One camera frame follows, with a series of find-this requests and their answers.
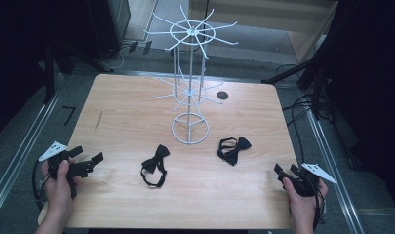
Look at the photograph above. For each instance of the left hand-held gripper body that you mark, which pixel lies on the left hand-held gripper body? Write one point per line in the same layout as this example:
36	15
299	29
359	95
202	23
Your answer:
53	150

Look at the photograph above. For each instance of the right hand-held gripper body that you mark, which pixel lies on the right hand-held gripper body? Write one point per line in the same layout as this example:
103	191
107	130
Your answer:
315	170

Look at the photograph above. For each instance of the black bow tie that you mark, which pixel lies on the black bow tie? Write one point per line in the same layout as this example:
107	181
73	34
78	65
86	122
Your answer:
232	157
159	152

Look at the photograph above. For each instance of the person's right hand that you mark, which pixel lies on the person's right hand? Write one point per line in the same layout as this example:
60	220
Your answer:
302	204

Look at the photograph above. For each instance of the person's left hand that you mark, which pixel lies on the person's left hand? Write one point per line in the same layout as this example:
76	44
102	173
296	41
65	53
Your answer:
58	195

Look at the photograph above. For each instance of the black metal stand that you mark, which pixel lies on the black metal stand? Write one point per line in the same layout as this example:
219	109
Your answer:
49	74
292	70

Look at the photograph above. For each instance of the black round table grommet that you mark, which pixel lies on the black round table grommet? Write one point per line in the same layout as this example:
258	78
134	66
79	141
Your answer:
222	95

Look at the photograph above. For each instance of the black power plug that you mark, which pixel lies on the black power plug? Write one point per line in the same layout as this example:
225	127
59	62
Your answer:
133	46
147	47

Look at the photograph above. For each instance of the black cabinet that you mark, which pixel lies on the black cabinet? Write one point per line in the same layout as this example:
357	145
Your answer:
110	26

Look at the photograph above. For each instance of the beige wooden platform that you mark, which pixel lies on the beige wooden platform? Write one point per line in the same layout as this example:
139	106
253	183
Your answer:
302	35

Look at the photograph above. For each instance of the aluminium floor rail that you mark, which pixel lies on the aluminium floor rail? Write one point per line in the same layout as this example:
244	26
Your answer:
26	143
330	162

